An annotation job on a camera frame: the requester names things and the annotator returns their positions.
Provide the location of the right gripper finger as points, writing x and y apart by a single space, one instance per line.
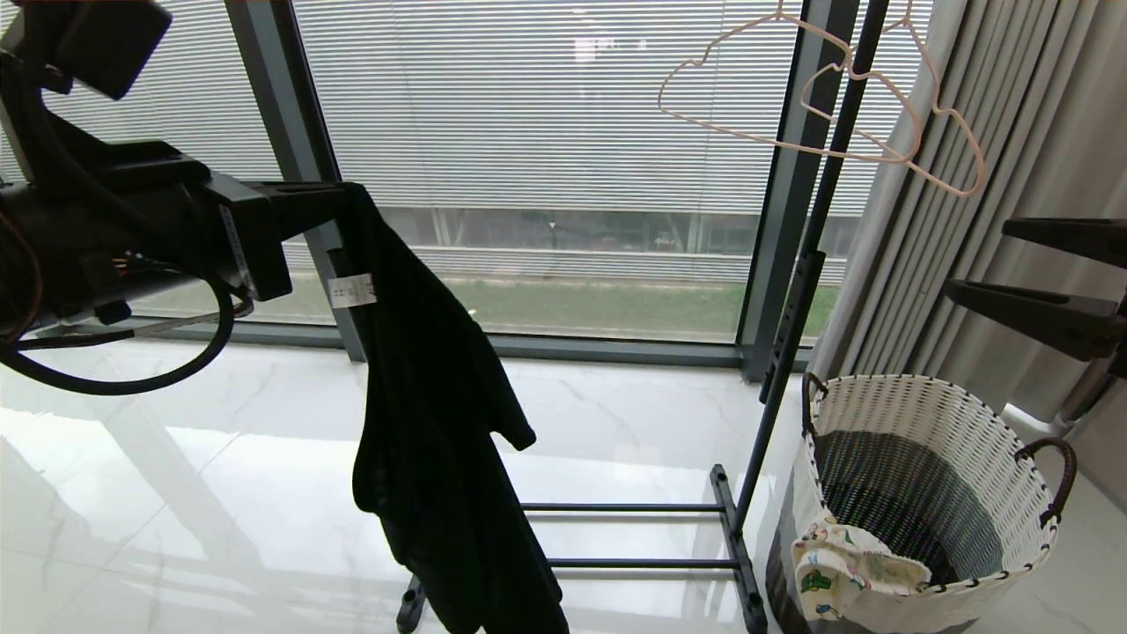
1074 238
1057 321

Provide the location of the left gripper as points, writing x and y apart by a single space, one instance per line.
158 238

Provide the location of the pink clothes hanger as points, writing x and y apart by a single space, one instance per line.
696 119
951 113

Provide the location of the black short-sleeved shirt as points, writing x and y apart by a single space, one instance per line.
423 396

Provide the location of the white laundry basket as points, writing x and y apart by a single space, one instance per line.
880 414

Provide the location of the black clothes rack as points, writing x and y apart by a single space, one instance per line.
797 291

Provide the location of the beige curtain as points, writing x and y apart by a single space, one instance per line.
1012 132

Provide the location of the window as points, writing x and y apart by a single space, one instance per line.
528 132

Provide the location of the cream printed garment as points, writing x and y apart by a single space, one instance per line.
845 568

